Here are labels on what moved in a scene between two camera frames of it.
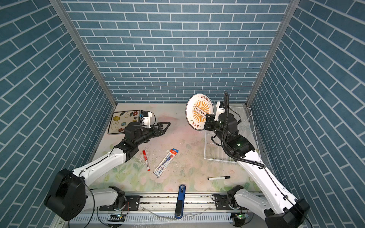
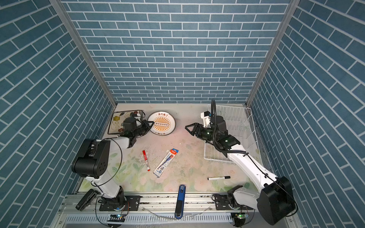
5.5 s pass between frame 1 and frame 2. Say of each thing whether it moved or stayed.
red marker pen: stayed
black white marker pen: stayed
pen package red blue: stayed
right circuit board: stayed
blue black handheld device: stayed
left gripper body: moved
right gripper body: moved
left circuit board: stayed
